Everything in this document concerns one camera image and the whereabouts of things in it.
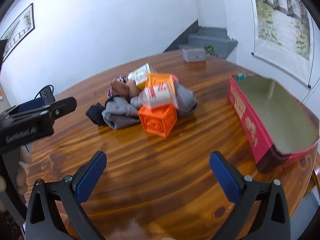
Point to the black metal chair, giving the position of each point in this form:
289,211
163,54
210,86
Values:
44,97

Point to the orange embossed cube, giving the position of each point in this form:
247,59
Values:
159,121
160,81

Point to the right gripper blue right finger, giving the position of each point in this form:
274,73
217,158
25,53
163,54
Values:
272,220

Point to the black sock ball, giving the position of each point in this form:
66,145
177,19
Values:
94,113

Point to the tan knotted stocking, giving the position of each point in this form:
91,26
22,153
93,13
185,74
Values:
133,90

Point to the landscape scroll painting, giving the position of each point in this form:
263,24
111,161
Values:
284,36

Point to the grey tissue box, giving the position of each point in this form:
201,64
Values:
194,54

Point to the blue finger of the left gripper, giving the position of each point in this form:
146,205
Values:
55,109

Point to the pink leopard plush toy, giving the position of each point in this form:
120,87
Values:
118,87

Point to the framed wall picture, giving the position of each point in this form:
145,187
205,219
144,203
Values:
18,30

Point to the yellow green medicine box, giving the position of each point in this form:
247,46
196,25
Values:
140,75

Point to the white medicine bottle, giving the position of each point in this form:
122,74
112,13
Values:
155,103

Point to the left hand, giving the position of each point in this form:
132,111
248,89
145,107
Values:
25,159

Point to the teal binder clip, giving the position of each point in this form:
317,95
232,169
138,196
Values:
241,75

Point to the grey stairs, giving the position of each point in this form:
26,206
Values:
196,36

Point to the door with window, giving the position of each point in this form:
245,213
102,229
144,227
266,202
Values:
211,13

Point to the red rectangular tin box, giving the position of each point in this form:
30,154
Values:
281,131

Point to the green paper bag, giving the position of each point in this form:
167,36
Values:
209,50

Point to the grey sock with black cuff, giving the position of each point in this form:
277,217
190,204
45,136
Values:
119,113

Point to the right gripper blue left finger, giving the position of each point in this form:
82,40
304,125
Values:
43,218

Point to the pink foam twist roller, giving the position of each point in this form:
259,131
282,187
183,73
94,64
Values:
175,78

